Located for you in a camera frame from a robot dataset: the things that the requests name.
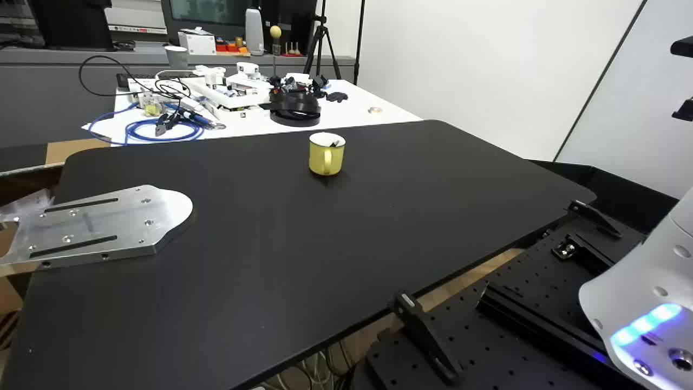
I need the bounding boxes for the white electronics pile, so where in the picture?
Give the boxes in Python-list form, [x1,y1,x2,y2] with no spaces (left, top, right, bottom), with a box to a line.
[150,64,274,121]

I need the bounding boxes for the black computer monitor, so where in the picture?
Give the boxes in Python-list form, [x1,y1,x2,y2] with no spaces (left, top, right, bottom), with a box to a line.
[157,0,321,45]

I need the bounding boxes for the black coiled cable bundle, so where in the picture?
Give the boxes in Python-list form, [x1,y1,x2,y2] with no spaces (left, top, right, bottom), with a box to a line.
[269,76,323,128]

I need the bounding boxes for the black aluminium rail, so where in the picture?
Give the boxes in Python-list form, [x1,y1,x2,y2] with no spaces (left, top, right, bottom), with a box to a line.
[478,284,614,364]

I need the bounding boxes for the white box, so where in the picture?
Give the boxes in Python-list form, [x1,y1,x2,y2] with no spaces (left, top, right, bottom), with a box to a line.
[178,29,217,57]

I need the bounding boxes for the black perforated breadboard base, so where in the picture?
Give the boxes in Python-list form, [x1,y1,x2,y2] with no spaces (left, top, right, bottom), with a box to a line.
[348,215,652,390]

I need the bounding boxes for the small black screw clamp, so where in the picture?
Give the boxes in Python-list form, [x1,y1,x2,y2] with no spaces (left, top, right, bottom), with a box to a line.
[550,234,614,274]

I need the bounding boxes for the black tripod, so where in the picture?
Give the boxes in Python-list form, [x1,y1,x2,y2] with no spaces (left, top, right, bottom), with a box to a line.
[300,0,341,81]

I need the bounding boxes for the thin black looped cable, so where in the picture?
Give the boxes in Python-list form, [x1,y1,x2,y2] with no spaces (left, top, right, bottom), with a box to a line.
[76,53,139,101]

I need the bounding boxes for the yellow mug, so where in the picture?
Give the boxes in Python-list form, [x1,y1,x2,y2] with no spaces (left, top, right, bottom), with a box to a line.
[308,131,348,180]

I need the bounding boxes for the black table clamp bracket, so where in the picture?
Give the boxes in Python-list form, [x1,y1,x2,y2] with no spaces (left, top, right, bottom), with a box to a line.
[390,290,462,385]
[568,200,623,241]

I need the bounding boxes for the white upright speaker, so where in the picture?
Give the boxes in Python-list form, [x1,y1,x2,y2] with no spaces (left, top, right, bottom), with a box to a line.
[243,6,265,57]

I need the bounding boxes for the blue cable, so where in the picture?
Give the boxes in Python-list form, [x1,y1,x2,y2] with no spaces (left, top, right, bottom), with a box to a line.
[89,107,207,147]

